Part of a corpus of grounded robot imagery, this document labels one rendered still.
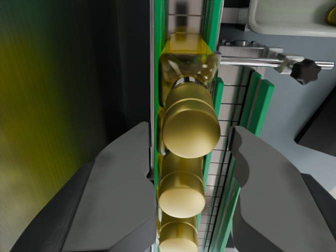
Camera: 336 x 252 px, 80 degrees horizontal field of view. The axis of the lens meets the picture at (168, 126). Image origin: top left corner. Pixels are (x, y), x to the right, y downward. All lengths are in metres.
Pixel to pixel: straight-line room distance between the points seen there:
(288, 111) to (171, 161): 0.50
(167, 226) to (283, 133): 0.52
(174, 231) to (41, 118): 0.15
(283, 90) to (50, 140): 0.53
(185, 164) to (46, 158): 0.13
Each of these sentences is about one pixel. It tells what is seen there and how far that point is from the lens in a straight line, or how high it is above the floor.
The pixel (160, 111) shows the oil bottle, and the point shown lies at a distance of 0.21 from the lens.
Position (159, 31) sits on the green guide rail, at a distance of 0.30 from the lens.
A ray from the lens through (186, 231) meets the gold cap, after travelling 0.19.
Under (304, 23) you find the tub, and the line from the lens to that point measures 0.55.
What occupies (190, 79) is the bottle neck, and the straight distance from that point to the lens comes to 0.17.
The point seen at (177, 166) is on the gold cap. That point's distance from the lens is 0.16.
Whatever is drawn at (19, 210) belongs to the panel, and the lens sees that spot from 0.20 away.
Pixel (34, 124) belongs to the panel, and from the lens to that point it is 0.20.
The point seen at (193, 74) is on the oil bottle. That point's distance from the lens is 0.18.
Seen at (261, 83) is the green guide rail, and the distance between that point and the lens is 0.36.
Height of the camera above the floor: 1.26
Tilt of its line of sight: 60 degrees down
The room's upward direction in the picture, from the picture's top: 173 degrees counter-clockwise
